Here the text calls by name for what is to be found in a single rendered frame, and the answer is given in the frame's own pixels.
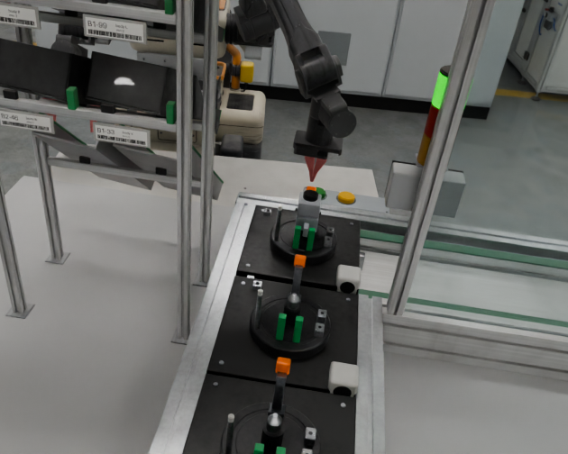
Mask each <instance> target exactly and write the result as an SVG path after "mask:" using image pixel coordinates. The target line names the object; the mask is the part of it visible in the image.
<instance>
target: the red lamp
mask: <svg viewBox="0 0 568 454"><path fill-rule="evenodd" d="M438 112H439V109H438V108H436V107H435V106H433V104H432V103H431V106H430V110H429V113H428V116H427V120H426V127H425V130H424V133H425V135H426V136H427V137H429V138H432V135H433V131H434V128H435V122H436V118H437V115H438Z"/></svg>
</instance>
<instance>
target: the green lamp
mask: <svg viewBox="0 0 568 454"><path fill-rule="evenodd" d="M446 81H447V77H445V76H444V75H442V74H441V72H439V75H438V79H437V82H436V86H435V91H434V95H433V99H432V104H433V106H435V107H436V108H438V109H439V108H440V104H441V102H442V98H443V94H444V89H445V85H446Z"/></svg>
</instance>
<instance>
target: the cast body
mask: <svg viewBox="0 0 568 454"><path fill-rule="evenodd" d="M321 198H322V196H321V195H320V194H319V193H318V192H316V191H314V190H306V191H305V192H300V195H299V200H298V212H297V219H296V225H298V226H301V231H303V235H302V236H303V237H307V234H308V232H309V228H316V230H317V225H318V217H319V213H320V207H321ZM296 225H295V227H296ZM315 232H316V231H315Z"/></svg>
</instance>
